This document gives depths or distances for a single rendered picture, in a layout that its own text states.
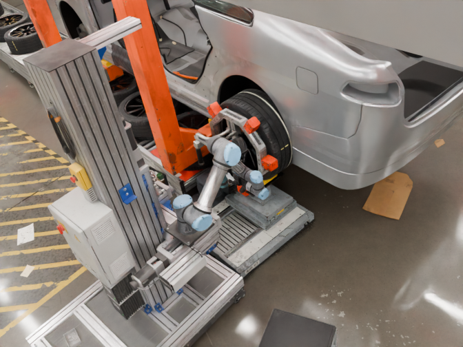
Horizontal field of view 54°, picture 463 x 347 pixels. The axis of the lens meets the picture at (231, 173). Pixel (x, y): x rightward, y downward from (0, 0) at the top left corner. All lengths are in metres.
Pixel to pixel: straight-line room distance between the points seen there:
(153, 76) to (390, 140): 1.62
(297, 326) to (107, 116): 1.63
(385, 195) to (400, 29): 3.89
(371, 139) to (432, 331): 1.35
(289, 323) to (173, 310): 0.82
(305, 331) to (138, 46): 2.07
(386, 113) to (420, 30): 2.44
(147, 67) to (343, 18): 2.98
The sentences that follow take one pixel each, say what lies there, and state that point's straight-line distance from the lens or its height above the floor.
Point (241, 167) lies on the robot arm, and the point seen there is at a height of 1.03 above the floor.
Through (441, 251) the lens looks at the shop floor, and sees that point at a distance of 3.78.
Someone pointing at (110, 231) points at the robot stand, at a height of 1.11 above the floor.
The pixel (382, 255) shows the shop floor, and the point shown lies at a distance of 3.68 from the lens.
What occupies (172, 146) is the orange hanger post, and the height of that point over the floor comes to 0.78.
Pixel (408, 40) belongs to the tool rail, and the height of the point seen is 2.73.
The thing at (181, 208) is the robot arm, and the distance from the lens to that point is 2.66.
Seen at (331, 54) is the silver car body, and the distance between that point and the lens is 2.62.
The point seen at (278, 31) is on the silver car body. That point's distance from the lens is 2.84.
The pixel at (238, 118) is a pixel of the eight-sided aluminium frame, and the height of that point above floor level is 1.10.
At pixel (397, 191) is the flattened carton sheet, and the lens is 4.17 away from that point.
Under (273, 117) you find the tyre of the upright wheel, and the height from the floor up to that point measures 1.10.
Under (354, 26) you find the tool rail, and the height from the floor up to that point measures 2.73.
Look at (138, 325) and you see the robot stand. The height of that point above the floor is 0.21.
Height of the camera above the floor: 2.83
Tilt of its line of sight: 40 degrees down
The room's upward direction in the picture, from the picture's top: 10 degrees counter-clockwise
